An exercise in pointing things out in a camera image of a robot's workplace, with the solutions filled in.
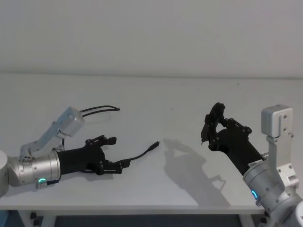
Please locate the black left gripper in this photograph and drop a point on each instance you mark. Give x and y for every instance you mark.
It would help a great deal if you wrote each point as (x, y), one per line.
(78, 159)

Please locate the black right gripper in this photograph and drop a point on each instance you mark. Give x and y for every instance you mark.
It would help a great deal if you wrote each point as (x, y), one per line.
(236, 149)

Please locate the white table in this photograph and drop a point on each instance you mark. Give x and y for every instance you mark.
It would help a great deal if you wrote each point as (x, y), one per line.
(146, 184)

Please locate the black table knob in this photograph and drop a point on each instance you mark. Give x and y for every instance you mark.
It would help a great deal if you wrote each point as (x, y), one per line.
(266, 214)
(36, 222)
(33, 215)

